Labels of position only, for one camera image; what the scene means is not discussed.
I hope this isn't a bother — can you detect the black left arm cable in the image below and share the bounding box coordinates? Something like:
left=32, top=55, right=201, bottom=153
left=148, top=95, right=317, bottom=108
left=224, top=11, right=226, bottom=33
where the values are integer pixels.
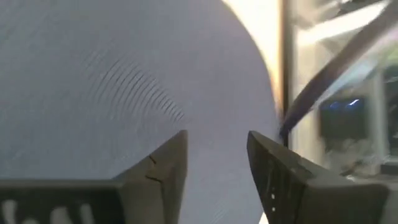
left=279, top=4, right=398, bottom=138

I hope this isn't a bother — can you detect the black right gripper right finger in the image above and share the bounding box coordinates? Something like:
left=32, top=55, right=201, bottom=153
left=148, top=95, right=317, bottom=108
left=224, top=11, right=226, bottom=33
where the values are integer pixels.
left=246, top=130, right=391, bottom=224

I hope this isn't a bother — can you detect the round dark blue woven mat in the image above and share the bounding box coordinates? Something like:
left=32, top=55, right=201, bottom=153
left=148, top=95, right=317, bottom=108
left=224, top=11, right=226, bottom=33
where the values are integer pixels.
left=0, top=0, right=280, bottom=224

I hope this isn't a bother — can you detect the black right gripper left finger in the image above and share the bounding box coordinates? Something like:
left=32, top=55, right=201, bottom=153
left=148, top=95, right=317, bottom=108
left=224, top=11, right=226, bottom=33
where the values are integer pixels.
left=0, top=129, right=189, bottom=224

